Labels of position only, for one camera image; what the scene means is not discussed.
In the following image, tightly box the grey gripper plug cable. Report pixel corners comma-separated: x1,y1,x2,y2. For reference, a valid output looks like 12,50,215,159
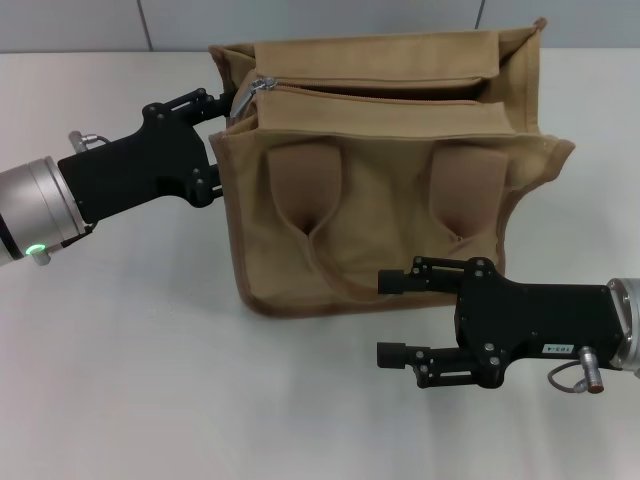
546,349,613,397
67,130,111,154

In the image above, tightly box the silver metal zipper pull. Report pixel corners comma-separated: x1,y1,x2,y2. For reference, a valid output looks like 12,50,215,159
230,74,278,121

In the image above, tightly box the grey right gripper plug cable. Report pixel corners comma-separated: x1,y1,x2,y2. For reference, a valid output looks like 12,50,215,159
546,349,613,397

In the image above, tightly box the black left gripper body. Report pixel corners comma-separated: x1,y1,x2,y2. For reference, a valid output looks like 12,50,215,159
56,101,214,227

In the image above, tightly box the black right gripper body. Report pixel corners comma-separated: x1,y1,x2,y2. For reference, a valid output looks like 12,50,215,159
451,256,627,391

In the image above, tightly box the grey left gripper plug cable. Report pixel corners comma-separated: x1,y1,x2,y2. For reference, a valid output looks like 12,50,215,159
67,130,111,154

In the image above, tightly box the khaki canvas food bag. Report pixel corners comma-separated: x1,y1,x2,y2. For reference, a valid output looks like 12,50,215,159
207,17,577,318

